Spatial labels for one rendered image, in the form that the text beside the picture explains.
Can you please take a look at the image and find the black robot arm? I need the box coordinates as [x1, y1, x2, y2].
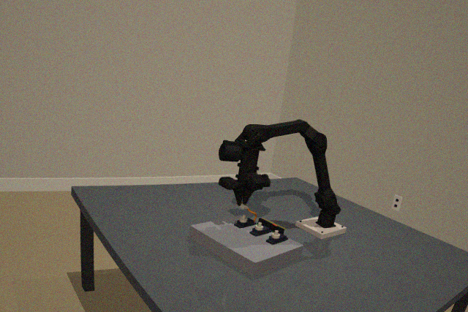
[219, 119, 341, 228]

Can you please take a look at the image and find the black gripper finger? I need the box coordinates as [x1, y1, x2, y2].
[233, 189, 246, 206]
[243, 184, 254, 205]

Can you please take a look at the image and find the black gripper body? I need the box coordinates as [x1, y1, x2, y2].
[219, 162, 271, 190]

